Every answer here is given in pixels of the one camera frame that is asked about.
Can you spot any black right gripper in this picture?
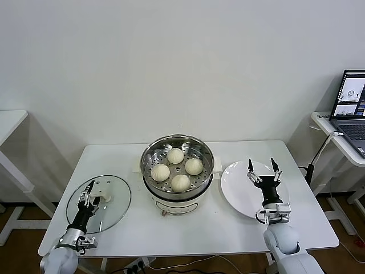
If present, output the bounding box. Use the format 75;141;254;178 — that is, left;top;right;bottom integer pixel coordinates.
246;158;283;205

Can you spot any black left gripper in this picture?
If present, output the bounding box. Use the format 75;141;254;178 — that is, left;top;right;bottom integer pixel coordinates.
68;179;101;229

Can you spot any glass lid with cream handle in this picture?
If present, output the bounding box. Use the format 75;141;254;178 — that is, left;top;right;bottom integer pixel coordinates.
66;174;132;233

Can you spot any white steamed baozi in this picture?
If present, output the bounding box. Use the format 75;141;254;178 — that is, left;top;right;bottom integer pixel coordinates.
150;164;171;182
185;158;204;175
170;174;191;192
167;147;185;165

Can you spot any white round plate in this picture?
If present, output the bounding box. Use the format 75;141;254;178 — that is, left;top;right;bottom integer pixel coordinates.
220;160;291;220

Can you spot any white laptop side table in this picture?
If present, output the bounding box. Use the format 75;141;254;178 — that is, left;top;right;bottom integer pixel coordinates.
310;111;365;235

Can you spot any white power strip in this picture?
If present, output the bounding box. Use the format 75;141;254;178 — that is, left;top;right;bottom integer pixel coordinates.
125;256;157;272

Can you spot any cream electric cooking pot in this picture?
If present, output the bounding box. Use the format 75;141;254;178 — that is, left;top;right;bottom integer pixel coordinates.
132;158;223;217

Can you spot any white empty side table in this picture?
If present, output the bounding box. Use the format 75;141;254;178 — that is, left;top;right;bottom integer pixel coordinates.
0;110;56;246

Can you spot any grey open laptop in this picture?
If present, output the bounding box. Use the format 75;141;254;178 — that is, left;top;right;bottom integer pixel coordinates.
329;69;365;159

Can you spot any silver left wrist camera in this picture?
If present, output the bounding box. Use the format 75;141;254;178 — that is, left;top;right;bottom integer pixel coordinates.
75;235;98;254

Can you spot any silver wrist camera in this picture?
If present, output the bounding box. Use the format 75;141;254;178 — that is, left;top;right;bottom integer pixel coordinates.
255;203;292;227
75;235;98;254

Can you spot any laptop charging cable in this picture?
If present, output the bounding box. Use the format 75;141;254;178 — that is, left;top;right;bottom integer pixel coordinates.
298;130;345;185

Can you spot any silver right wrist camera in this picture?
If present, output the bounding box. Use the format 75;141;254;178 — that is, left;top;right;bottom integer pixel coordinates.
255;203;292;227

